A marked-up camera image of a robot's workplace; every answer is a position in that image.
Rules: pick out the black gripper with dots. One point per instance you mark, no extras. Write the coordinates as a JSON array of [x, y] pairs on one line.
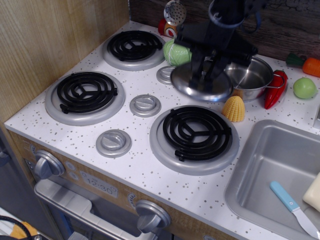
[[221, 45]]

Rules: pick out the steel pot lid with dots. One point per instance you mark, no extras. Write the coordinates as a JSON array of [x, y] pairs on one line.
[[204, 87]]

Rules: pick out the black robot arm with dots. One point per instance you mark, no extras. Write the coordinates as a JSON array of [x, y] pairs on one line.
[[232, 13]]

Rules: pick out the steel pot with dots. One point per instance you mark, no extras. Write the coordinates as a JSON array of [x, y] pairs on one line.
[[250, 82]]

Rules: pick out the green toy cabbage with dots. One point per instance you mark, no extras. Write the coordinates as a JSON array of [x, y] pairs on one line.
[[176, 54]]

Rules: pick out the back silver stove knob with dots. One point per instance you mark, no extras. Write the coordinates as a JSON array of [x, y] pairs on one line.
[[163, 75]]

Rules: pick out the silver stove knob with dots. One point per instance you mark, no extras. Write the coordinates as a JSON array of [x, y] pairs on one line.
[[113, 143], [163, 75], [145, 105]]

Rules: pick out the red toy ketchup bottle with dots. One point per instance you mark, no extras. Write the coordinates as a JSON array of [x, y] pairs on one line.
[[166, 29]]

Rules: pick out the yellow toy corn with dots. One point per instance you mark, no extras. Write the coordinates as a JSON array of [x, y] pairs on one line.
[[234, 109]]

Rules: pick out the hanging steel strainer spoon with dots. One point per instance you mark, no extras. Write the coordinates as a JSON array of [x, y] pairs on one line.
[[175, 12]]

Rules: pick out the red toy chili pepper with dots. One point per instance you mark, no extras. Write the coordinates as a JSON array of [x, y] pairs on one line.
[[275, 89]]

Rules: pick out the middle silver stove knob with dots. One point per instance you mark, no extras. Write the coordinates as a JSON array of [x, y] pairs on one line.
[[145, 105]]

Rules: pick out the back left black burner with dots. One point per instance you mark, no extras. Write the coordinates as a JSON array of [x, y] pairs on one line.
[[133, 50]]

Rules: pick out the black burner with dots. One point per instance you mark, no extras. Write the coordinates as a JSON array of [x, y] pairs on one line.
[[84, 98], [133, 50], [194, 140]]

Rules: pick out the front right black burner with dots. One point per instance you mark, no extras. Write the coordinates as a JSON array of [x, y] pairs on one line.
[[194, 140]]

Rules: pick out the green toy apple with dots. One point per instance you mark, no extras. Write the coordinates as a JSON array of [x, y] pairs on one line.
[[304, 88]]

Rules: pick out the orange toy carrot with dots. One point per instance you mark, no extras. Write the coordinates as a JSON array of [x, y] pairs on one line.
[[310, 66]]

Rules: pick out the grey sink basin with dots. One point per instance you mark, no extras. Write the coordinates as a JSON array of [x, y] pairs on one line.
[[277, 152]]

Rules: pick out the front silver stove knob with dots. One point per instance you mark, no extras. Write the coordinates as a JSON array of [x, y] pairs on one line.
[[113, 143]]

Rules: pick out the front left black burner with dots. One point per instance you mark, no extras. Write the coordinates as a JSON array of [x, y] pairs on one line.
[[84, 98]]

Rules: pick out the right oven dial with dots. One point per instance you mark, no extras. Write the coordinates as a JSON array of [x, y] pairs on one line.
[[151, 216]]

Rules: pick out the oven dial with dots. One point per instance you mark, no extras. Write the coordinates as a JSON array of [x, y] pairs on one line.
[[151, 216], [47, 165]]

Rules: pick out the cream toy block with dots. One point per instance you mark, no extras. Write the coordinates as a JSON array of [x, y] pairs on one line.
[[312, 195]]

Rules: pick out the oven clock display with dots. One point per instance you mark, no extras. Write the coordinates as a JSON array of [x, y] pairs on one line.
[[99, 184]]

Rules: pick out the left oven dial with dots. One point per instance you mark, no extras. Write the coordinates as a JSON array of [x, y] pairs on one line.
[[47, 165]]

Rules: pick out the orange object lower left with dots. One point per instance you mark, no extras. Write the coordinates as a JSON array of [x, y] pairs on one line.
[[18, 233]]

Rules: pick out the blue handled toy knife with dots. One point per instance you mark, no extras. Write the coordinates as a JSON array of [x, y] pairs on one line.
[[295, 209]]

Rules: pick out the silver oven door handle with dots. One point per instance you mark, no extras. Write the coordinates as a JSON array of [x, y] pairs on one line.
[[79, 208]]

